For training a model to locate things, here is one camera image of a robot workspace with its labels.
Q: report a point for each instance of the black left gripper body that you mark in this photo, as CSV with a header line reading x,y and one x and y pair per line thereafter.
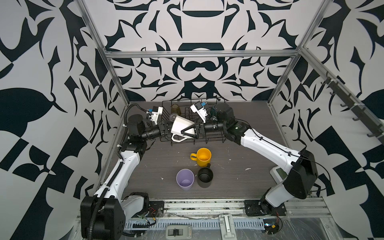
x,y
154,132

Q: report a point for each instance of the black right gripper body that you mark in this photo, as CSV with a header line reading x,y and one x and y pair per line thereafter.
x,y
213,125

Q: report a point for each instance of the cream white mug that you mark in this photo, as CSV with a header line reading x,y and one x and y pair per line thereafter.
x,y
179,124

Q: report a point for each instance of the amber textured glass cup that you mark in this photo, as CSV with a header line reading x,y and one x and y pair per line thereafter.
x,y
175,110

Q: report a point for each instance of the black mug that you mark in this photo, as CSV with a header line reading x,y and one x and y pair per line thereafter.
x,y
205,176

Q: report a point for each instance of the lavender plastic cup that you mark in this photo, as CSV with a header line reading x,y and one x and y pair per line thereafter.
x,y
185,179

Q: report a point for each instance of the green mug white inside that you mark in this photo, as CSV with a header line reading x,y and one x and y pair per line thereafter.
x,y
213,112

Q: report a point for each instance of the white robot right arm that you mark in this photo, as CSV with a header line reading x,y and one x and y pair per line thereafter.
x,y
300,167

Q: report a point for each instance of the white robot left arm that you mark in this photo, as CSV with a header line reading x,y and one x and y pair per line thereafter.
x,y
104,215

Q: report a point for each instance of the yellow mug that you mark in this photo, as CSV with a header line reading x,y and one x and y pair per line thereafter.
x,y
202,157

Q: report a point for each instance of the white digital kitchen scale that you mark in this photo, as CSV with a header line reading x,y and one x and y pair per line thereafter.
x,y
278,174

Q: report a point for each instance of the small green circuit board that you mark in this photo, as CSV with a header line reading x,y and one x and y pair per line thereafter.
x,y
272,227

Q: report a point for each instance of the black wire dish rack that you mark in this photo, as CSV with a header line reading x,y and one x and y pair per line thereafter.
x,y
225,115

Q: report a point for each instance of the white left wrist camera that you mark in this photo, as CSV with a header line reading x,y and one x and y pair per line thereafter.
x,y
155,114

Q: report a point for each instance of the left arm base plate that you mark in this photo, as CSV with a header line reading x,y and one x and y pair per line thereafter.
x,y
153,209

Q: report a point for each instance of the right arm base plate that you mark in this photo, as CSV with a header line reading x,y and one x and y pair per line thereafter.
x,y
255,208

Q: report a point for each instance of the grey switch box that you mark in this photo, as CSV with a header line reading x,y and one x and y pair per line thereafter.
x,y
179,232

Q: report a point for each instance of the white centre bracket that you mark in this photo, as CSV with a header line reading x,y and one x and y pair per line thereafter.
x,y
227,227

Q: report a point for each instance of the black wall hook rail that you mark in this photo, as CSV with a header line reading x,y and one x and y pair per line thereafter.
x,y
350,102

